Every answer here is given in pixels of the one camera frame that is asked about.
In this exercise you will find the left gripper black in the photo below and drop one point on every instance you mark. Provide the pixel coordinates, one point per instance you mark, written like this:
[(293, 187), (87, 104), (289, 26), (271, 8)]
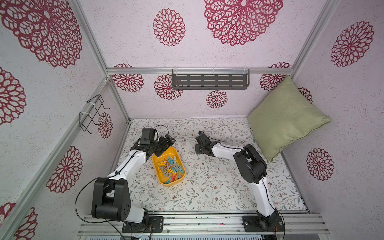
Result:
[(165, 144)]

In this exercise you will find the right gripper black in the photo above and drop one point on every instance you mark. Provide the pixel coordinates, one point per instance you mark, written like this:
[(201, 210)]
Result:
[(200, 147)]

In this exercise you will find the yellow clothespin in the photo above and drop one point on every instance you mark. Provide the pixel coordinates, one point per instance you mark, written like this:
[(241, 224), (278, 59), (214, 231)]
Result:
[(163, 165)]

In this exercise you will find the yellow plastic storage box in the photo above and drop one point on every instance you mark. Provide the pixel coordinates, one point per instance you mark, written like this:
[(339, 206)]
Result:
[(163, 175)]

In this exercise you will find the teal clothespin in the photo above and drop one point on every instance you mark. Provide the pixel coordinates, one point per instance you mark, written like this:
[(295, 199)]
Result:
[(174, 167)]

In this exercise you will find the red clothespin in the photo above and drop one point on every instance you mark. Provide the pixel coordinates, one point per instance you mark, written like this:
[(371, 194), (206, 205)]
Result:
[(174, 177)]

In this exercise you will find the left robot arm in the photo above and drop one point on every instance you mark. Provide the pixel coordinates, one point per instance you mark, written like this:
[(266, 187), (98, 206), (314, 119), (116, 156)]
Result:
[(111, 194)]

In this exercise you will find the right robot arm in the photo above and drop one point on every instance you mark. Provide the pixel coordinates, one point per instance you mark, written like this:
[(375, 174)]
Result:
[(252, 168)]

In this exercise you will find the floral table mat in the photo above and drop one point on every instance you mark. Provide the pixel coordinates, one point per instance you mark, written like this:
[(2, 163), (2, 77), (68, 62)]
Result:
[(210, 184)]

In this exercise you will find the green pillow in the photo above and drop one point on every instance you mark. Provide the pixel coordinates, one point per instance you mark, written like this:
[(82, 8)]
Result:
[(284, 117)]

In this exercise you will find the grey wall shelf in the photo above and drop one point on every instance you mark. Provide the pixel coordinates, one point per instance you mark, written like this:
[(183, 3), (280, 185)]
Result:
[(210, 80)]

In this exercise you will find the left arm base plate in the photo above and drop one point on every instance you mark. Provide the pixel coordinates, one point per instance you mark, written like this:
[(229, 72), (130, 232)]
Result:
[(148, 225)]

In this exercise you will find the black wire wall rack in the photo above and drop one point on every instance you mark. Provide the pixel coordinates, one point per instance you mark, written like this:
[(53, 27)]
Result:
[(87, 118)]

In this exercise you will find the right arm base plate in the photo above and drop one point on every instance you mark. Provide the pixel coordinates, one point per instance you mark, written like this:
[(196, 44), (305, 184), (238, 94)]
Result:
[(273, 223)]

